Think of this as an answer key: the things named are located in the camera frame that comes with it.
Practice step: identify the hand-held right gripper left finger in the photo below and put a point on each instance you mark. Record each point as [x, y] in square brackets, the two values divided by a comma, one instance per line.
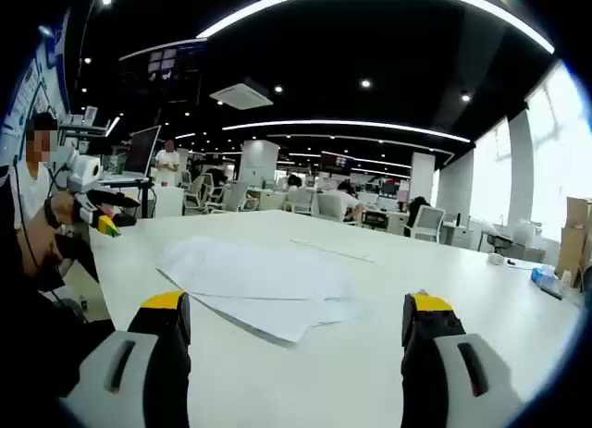
[157, 354]

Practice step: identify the stack of white printing papers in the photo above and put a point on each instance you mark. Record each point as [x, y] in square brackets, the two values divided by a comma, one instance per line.
[259, 280]

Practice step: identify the blue and white wall poster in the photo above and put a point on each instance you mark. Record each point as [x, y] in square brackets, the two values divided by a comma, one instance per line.
[28, 90]

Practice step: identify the large hanging display screen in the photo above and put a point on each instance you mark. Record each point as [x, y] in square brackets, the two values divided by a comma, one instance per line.
[162, 63]

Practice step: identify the group of white office chairs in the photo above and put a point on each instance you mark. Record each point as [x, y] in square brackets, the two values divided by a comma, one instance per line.
[427, 217]

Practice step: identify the long ceiling light strip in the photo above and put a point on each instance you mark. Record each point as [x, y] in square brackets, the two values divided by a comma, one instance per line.
[205, 30]

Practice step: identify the metal shelf rack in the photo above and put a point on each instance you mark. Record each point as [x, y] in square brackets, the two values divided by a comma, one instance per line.
[88, 123]

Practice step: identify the ceiling air conditioner unit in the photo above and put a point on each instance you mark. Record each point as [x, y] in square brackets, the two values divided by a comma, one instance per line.
[240, 95]

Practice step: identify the cardboard box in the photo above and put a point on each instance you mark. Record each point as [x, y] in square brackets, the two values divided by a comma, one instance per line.
[571, 257]
[580, 213]

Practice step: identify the black wristband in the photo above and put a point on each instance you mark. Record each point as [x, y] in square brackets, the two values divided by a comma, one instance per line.
[52, 214]

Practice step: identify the flat black object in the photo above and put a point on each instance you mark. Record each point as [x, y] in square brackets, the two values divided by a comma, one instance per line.
[550, 291]

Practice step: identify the blue tissue pack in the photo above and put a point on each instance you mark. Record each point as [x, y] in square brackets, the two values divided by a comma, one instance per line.
[543, 275]

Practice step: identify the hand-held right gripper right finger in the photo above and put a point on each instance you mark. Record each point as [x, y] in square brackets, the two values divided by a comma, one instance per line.
[430, 354]

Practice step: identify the thin ceiling light strip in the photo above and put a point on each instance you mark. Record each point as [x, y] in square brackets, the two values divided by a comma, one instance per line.
[347, 122]

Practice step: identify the small white roll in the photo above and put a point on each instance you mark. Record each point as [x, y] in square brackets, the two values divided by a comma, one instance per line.
[496, 259]

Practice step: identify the dark computer monitor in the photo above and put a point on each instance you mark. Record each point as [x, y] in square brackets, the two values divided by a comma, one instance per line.
[141, 153]

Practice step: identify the person's black shirt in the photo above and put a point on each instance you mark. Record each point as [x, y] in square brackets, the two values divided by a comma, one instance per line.
[37, 345]

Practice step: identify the person's left hand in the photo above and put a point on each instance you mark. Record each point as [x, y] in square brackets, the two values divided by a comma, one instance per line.
[68, 210]

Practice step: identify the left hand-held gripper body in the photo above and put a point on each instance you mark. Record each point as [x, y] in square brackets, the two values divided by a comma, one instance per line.
[85, 171]

